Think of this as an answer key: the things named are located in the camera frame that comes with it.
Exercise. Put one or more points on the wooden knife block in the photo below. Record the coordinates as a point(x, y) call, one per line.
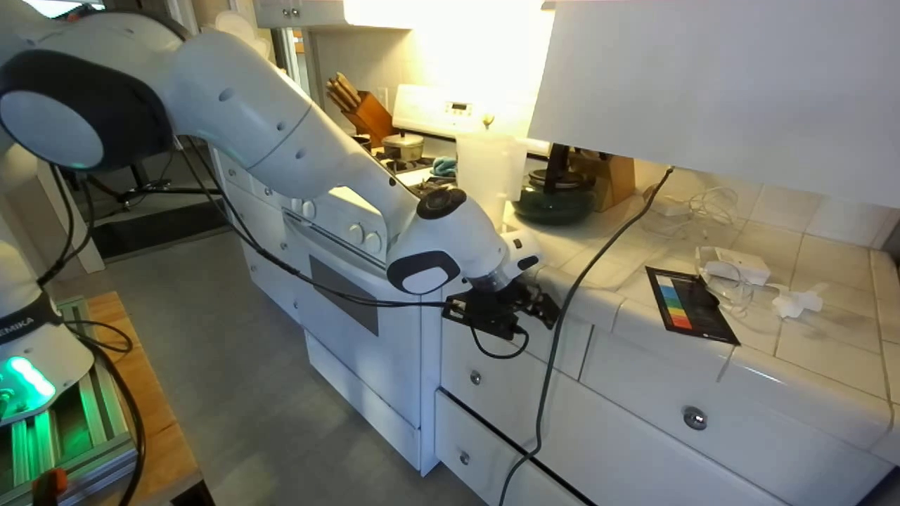
point(360, 108)

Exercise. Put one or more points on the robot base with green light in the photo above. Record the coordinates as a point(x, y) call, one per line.
point(39, 352)

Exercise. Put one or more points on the white gas stove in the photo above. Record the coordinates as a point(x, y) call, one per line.
point(320, 216)

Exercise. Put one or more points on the white upper left drawer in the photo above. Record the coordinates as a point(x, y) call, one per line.
point(573, 420)

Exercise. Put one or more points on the silver drawer knob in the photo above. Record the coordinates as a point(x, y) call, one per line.
point(476, 378)

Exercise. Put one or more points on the white spice drawer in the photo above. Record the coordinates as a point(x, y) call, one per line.
point(803, 439)

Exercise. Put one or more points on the dark green bowl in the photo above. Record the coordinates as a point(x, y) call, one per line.
point(555, 196)

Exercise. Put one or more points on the small lidded pot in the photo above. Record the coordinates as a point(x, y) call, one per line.
point(403, 148)

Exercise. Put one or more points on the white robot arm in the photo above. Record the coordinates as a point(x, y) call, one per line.
point(122, 87)

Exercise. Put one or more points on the clear plastic bag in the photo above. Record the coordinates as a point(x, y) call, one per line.
point(748, 293)

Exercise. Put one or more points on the translucent plastic pitcher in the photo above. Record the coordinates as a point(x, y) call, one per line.
point(489, 168)

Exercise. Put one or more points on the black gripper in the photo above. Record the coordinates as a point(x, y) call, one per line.
point(497, 311)

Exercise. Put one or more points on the white lower drawer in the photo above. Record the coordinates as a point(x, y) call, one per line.
point(485, 462)

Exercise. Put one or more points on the colour checker card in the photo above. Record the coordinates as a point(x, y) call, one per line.
point(687, 304)

